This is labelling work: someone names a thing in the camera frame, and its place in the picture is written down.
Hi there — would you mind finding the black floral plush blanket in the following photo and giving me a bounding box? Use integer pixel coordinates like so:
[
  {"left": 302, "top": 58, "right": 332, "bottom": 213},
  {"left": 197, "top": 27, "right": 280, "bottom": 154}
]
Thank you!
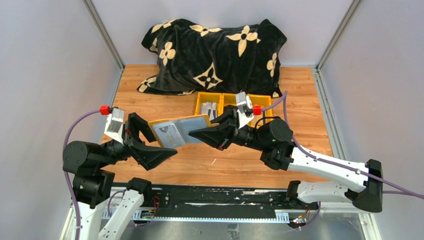
[{"left": 137, "top": 18, "right": 287, "bottom": 98}]

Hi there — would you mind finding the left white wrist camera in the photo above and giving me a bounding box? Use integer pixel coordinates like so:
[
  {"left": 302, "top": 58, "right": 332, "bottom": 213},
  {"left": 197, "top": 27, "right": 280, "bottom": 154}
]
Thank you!
[{"left": 103, "top": 107, "right": 125, "bottom": 144}]

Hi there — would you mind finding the aluminium frame rail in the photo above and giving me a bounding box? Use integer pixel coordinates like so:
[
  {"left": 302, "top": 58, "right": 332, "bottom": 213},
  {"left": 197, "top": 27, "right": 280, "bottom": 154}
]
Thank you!
[{"left": 69, "top": 186, "right": 374, "bottom": 223}]

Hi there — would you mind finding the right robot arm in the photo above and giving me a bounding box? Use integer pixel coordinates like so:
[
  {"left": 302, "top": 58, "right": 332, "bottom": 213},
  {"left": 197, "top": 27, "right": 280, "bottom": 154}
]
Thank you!
[{"left": 189, "top": 105, "right": 383, "bottom": 213}]

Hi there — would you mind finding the yellow plastic bin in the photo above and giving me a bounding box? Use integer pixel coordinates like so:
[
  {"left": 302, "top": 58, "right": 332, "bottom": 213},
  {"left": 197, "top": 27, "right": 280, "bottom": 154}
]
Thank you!
[
  {"left": 248, "top": 94, "right": 274, "bottom": 128},
  {"left": 220, "top": 93, "right": 237, "bottom": 108},
  {"left": 194, "top": 92, "right": 223, "bottom": 120}
]

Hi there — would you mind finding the silver VIP card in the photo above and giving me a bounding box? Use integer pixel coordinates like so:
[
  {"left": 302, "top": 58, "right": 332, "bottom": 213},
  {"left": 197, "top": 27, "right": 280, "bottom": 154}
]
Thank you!
[{"left": 153, "top": 122, "right": 186, "bottom": 149}]

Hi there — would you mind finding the right yellow plastic bin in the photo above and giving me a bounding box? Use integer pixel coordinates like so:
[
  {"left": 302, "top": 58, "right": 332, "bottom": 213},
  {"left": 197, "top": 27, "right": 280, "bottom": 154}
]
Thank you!
[{"left": 248, "top": 94, "right": 274, "bottom": 128}]

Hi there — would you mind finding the middle yellow plastic bin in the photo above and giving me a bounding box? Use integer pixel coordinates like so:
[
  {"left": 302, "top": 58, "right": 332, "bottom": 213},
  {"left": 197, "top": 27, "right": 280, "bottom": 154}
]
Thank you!
[{"left": 220, "top": 93, "right": 237, "bottom": 108}]

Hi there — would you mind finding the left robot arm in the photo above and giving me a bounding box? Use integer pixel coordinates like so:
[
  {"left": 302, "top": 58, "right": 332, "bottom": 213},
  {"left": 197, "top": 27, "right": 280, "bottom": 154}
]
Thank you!
[{"left": 62, "top": 109, "right": 177, "bottom": 240}]

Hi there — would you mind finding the left yellow plastic bin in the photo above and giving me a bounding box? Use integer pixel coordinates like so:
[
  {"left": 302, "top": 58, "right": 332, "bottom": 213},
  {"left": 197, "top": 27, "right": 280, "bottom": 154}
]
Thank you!
[{"left": 194, "top": 92, "right": 223, "bottom": 120}]

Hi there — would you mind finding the grey white cards stack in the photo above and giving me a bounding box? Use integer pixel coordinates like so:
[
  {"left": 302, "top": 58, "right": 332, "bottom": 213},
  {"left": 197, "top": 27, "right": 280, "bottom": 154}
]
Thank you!
[{"left": 199, "top": 102, "right": 217, "bottom": 121}]

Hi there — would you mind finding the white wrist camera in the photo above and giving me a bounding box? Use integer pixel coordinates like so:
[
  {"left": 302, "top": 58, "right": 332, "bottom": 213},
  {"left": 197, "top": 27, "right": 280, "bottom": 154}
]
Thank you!
[
  {"left": 103, "top": 107, "right": 125, "bottom": 144},
  {"left": 235, "top": 91, "right": 255, "bottom": 129}
]

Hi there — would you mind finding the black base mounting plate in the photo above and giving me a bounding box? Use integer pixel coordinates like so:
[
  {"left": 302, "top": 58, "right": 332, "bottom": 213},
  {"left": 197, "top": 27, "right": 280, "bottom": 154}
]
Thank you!
[{"left": 140, "top": 184, "right": 318, "bottom": 220}]

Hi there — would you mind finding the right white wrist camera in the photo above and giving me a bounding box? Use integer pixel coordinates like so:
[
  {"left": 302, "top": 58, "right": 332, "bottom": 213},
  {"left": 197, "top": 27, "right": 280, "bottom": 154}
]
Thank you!
[{"left": 235, "top": 91, "right": 255, "bottom": 129}]

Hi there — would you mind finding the yellow leather card holder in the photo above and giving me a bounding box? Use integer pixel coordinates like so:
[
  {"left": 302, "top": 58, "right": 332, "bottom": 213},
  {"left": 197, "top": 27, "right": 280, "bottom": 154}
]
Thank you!
[{"left": 148, "top": 114, "right": 211, "bottom": 147}]

